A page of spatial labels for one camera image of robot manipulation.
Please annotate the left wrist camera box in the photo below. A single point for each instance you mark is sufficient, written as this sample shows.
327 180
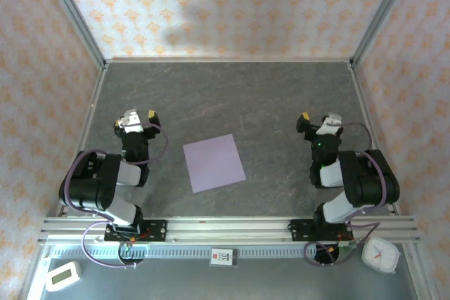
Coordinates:
131 122

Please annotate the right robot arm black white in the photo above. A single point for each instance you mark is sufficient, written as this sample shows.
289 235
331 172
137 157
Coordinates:
369 180

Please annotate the aluminium table edge bar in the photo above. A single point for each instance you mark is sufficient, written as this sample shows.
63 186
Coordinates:
228 59
92 110
362 103

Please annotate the aluminium mounting rail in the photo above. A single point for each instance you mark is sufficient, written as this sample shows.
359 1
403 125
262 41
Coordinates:
228 228

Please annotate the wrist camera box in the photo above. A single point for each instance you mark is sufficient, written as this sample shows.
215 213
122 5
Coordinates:
328 124
131 122

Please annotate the white digital timer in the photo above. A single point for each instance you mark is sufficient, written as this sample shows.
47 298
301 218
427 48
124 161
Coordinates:
63 276

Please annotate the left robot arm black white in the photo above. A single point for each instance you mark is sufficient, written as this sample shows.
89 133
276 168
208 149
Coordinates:
91 184

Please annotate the white label card red mark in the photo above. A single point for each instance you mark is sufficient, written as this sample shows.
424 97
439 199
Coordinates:
223 257

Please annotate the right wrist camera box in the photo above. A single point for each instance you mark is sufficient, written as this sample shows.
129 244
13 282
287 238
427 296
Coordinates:
328 124

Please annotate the white square clock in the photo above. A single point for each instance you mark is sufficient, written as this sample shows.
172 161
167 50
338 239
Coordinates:
380 255

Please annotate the lilac square paper sheet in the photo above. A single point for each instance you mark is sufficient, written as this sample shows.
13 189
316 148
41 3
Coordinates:
214 163

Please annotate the grey metal shelf panel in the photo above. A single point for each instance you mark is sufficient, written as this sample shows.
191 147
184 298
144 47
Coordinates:
228 282

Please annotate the aluminium frame post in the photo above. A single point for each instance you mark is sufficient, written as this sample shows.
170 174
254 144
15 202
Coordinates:
381 15
75 19

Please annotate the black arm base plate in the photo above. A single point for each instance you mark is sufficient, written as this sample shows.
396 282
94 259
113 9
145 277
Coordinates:
299 229
158 229

